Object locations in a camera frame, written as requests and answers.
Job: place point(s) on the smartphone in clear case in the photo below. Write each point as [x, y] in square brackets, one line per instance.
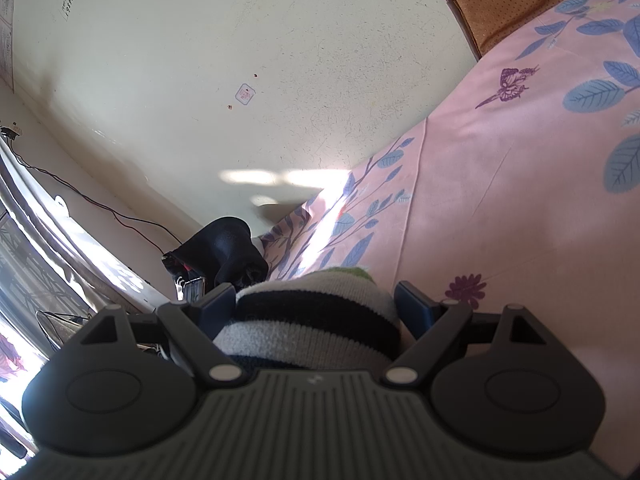
[195, 290]

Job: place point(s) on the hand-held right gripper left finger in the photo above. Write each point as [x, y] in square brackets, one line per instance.
[220, 306]

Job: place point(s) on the white wall poster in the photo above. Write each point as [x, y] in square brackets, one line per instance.
[6, 35]

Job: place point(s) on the white patterned curtain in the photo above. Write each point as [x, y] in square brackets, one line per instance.
[50, 260]

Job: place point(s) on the striped green knit sweater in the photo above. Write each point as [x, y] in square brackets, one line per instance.
[310, 320]

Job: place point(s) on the small wall sticker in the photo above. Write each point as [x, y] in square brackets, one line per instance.
[244, 94]

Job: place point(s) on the black knit garment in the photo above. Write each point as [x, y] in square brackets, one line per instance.
[225, 245]

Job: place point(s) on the white wall hook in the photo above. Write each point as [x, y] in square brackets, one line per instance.
[60, 202]

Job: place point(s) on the pink tree-print bedsheet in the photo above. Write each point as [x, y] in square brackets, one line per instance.
[500, 210]

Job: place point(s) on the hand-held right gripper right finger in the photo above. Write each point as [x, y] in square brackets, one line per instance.
[412, 308]

